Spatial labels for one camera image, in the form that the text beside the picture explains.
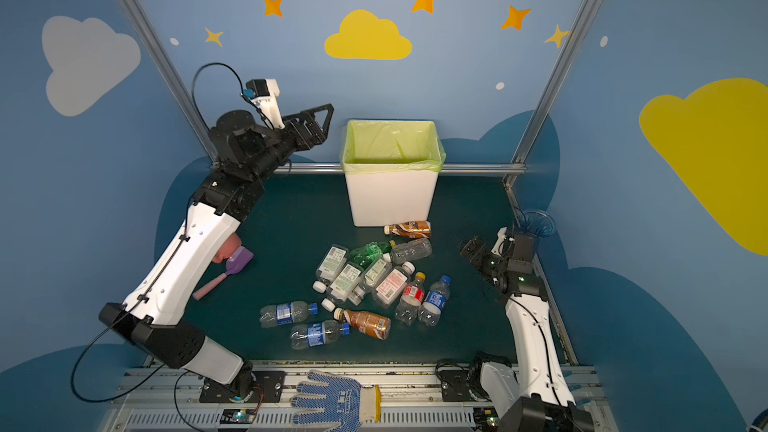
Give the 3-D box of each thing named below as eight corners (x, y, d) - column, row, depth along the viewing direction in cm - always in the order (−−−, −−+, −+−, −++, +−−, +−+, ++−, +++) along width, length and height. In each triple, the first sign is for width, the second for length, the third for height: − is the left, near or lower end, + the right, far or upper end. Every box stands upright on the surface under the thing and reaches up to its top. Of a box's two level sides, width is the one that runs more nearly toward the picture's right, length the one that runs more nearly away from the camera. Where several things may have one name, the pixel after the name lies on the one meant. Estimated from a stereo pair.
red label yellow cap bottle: (393, 320, 87) (394, 314, 83) (409, 274, 96) (410, 267, 93) (415, 328, 85) (416, 322, 82) (428, 281, 95) (430, 274, 91)
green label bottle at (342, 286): (317, 305, 88) (316, 302, 86) (349, 263, 97) (348, 260, 95) (333, 315, 86) (332, 313, 84) (364, 272, 95) (364, 269, 93)
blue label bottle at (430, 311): (415, 320, 85) (415, 317, 83) (432, 273, 94) (433, 270, 92) (437, 330, 83) (438, 327, 81) (452, 281, 92) (454, 277, 90)
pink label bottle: (367, 296, 90) (366, 293, 88) (404, 261, 98) (405, 257, 96) (384, 313, 87) (384, 310, 85) (421, 275, 95) (422, 271, 93)
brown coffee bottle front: (332, 324, 84) (330, 320, 81) (338, 307, 87) (337, 302, 85) (387, 341, 81) (387, 337, 79) (392, 323, 85) (392, 318, 82)
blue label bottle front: (293, 350, 80) (290, 347, 77) (293, 330, 83) (290, 326, 80) (351, 339, 82) (350, 335, 79) (349, 319, 85) (348, 315, 82)
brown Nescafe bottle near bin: (384, 238, 103) (384, 233, 100) (384, 225, 106) (384, 220, 104) (431, 238, 103) (432, 233, 100) (429, 225, 106) (430, 220, 104)
